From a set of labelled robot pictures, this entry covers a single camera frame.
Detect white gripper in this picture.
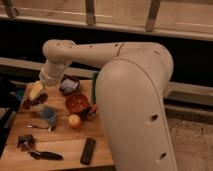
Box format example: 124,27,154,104
29,61,67,101

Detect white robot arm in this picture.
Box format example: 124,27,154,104
39,39,178,171

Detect dark bowl with cloth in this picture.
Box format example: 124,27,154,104
59,76,80,96

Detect red bowl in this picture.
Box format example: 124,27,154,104
65,93,89,113

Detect bunch of dark grapes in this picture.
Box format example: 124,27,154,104
22,93,48,110

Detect blue brush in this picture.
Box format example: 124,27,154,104
40,106,56,131

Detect yellow red apple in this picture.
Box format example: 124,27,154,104
68,114,82,129

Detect wooden cutting board table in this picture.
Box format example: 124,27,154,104
0,86,113,171

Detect metal binder clip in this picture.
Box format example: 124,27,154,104
17,134,35,151

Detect green plastic tray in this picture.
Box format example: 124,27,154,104
91,72,99,104

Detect black remote control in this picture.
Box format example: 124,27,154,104
80,138,96,165

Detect red handled tool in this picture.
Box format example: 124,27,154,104
84,104,97,121

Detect black handled utensil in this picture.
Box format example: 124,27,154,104
30,151,63,160

